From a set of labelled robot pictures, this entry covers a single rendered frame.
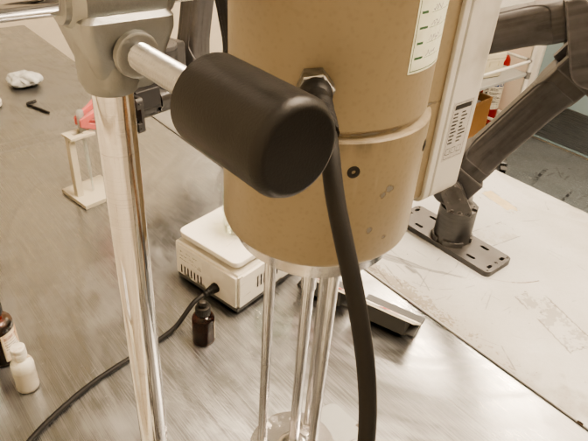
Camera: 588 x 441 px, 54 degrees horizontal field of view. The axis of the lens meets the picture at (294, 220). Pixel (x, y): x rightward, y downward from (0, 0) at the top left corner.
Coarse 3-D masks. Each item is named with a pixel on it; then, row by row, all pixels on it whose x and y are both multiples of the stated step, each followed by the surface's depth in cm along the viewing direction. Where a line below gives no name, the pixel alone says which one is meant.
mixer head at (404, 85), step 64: (256, 0) 22; (320, 0) 21; (384, 0) 21; (448, 0) 24; (256, 64) 24; (320, 64) 23; (384, 64) 23; (448, 64) 27; (384, 128) 25; (448, 128) 30; (256, 192) 27; (320, 192) 26; (384, 192) 26; (256, 256) 30; (320, 256) 28
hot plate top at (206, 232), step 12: (204, 216) 85; (216, 216) 86; (192, 228) 83; (204, 228) 83; (216, 228) 83; (192, 240) 81; (204, 240) 80; (216, 240) 81; (228, 240) 81; (216, 252) 78; (228, 252) 78; (240, 252) 79; (228, 264) 77; (240, 264) 77
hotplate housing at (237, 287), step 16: (176, 240) 84; (192, 256) 82; (208, 256) 80; (192, 272) 84; (208, 272) 81; (224, 272) 78; (240, 272) 78; (256, 272) 80; (208, 288) 80; (224, 288) 80; (240, 288) 78; (256, 288) 82; (240, 304) 80
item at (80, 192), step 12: (72, 132) 97; (84, 132) 97; (72, 144) 97; (72, 156) 98; (72, 168) 99; (84, 180) 107; (96, 180) 107; (72, 192) 103; (84, 192) 104; (96, 192) 104; (84, 204) 100; (96, 204) 102
